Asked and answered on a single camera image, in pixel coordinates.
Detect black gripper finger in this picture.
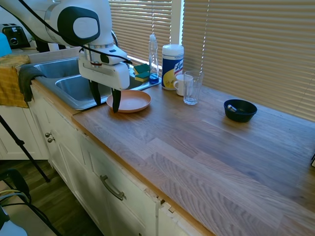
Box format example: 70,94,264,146
111,88,122,114
89,80,102,107

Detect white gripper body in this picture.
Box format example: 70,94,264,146
78,48,130,90

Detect pink round plate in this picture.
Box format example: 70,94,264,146
106,89,152,114

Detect stainless steel double sink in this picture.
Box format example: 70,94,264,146
29,56,162,111

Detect chrome sink faucet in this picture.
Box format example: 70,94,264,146
111,30,120,48

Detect white mug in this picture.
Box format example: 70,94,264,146
173,74,194,97

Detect yellow green sponge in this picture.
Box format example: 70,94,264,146
134,71,151,83
133,63,150,75

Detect clear dish soap bottle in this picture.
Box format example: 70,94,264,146
148,33,160,85

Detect Lysol wipes canister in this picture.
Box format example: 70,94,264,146
161,44,185,91

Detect grey cloth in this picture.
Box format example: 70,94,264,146
18,64,48,103

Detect white kitchen cabinet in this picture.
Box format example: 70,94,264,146
0,83,216,236

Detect clear drinking glass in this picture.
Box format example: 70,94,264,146
183,70,204,106

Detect yellow cloth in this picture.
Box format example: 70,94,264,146
0,54,32,109

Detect black tripod leg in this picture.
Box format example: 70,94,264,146
0,114,51,183

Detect black toaster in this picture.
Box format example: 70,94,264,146
1,23,32,49

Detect light blue plastic object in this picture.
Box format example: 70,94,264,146
0,32,13,58

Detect dark blue bowl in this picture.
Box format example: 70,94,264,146
223,99,258,123

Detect wide beige window blind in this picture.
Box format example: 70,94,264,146
183,0,315,123

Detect metal cabinet bar handle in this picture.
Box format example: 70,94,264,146
99,175,127,201

